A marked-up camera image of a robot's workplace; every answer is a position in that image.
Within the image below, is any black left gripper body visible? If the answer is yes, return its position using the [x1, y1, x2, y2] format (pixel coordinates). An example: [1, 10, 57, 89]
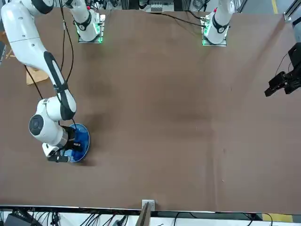
[288, 42, 301, 78]

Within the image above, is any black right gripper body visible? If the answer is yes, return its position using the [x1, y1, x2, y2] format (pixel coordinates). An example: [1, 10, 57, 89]
[61, 125, 82, 152]

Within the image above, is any light blue plastic plate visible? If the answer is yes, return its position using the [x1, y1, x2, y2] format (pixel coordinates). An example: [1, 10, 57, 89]
[60, 123, 91, 163]

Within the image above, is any black box device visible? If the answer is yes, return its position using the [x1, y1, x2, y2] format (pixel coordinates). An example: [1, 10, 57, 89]
[4, 210, 36, 226]

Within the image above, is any white power strip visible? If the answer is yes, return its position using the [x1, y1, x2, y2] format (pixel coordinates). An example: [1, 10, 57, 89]
[150, 0, 174, 13]

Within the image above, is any aluminium corner post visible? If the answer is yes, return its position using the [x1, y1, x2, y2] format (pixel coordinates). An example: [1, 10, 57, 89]
[283, 0, 301, 22]

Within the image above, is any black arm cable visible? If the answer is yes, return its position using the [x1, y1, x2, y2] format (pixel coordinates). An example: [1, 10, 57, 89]
[148, 11, 205, 26]
[58, 0, 74, 83]
[23, 65, 44, 99]

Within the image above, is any aluminium frame post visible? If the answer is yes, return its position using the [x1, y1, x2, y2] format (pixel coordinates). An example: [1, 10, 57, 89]
[137, 199, 156, 226]

